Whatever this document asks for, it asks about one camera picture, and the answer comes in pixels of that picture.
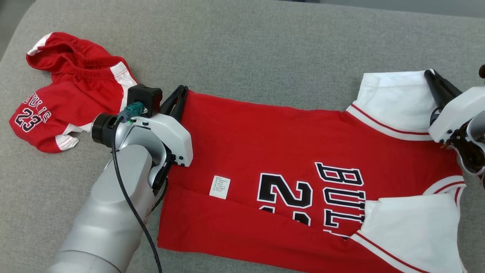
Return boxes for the red number 23 jersey shirt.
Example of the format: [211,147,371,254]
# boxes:
[157,70,467,273]

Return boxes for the red white-striped basketball shorts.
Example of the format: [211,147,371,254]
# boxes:
[9,32,138,154]

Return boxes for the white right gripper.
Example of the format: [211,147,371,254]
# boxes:
[424,69,485,144]

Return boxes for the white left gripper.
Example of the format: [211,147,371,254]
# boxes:
[131,86,194,167]

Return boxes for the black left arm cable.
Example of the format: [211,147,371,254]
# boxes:
[111,116,163,273]

